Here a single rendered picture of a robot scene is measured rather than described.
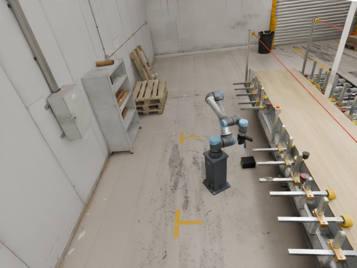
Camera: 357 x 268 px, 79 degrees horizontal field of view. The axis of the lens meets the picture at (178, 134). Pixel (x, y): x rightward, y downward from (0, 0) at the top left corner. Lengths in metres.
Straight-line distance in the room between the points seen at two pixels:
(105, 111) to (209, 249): 2.59
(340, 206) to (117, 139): 3.32
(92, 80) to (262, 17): 7.66
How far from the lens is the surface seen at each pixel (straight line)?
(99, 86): 3.66
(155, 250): 2.94
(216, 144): 2.79
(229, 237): 2.94
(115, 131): 4.02
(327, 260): 2.11
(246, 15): 9.78
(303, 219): 2.04
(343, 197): 2.39
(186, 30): 9.61
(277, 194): 2.14
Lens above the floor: 2.57
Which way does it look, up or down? 35 degrees down
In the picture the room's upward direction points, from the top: 8 degrees counter-clockwise
